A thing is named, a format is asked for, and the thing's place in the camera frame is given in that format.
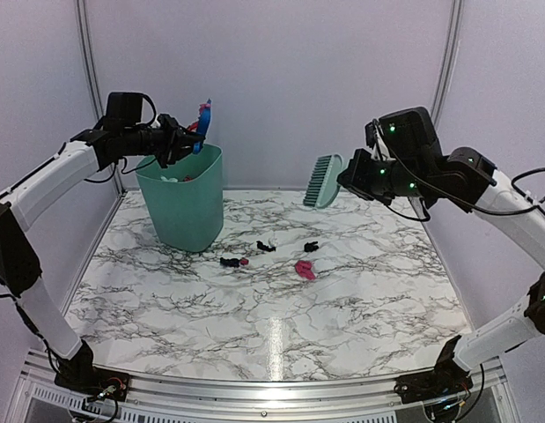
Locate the aluminium front frame rail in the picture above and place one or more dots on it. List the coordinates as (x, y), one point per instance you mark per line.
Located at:
(157, 398)

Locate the black and white paper scrap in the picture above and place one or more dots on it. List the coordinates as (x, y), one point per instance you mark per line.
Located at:
(269, 245)

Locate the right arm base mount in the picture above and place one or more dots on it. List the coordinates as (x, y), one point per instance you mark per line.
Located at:
(445, 379)

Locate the black and pink paper scrap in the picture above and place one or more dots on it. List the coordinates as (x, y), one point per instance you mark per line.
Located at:
(233, 262)

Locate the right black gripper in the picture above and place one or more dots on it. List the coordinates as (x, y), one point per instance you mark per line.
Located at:
(354, 177)

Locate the blue plastic dustpan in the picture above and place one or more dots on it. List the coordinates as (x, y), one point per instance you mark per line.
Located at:
(204, 125)

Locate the pink paper scrap centre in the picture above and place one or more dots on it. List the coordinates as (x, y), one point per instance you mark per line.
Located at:
(305, 269)

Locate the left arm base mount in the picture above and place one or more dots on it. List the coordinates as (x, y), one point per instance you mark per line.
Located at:
(81, 375)

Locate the teal plastic waste bin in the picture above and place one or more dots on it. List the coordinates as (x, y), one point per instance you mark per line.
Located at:
(186, 215)

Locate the paper scraps inside bin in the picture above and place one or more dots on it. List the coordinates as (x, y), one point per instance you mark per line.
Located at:
(186, 178)

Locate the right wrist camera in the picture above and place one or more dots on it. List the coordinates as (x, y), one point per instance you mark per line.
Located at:
(374, 141)

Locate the teal hand brush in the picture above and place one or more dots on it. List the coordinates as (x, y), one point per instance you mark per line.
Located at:
(323, 187)

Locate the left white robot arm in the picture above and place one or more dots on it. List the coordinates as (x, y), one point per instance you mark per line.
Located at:
(131, 126)

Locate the left aluminium corner post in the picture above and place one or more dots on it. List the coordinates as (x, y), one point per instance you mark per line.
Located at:
(84, 35)

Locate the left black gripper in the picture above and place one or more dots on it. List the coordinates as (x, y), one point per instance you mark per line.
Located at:
(174, 136)

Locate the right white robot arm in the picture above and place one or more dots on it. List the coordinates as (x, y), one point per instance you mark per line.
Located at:
(403, 158)

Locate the black paper scrap right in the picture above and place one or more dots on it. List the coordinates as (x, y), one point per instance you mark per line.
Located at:
(311, 246)

